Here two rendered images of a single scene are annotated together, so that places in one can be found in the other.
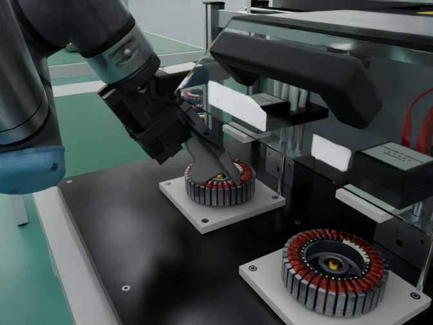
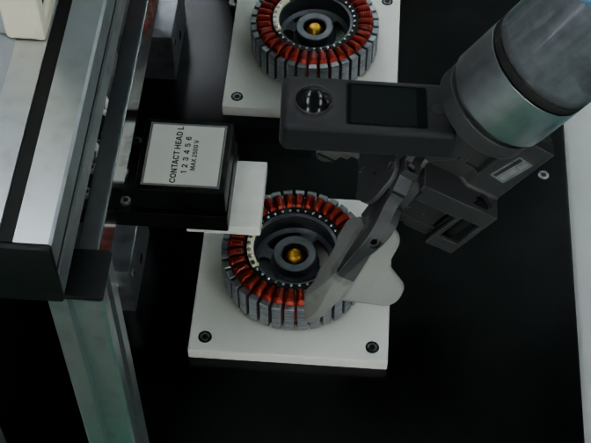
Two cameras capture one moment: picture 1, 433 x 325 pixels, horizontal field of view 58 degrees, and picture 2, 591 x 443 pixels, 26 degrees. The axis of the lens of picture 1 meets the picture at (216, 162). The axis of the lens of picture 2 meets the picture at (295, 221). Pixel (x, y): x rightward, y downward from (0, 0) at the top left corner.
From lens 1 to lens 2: 117 cm
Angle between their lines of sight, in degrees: 95
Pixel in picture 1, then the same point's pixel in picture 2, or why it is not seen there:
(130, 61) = not seen: hidden behind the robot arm
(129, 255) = (516, 226)
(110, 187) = (480, 431)
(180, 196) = not seen: hidden behind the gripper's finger
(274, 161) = (137, 265)
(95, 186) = not seen: outside the picture
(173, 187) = (368, 330)
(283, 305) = (390, 51)
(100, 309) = (576, 198)
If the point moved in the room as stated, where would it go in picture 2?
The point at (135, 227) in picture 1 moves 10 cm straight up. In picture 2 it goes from (484, 279) to (499, 203)
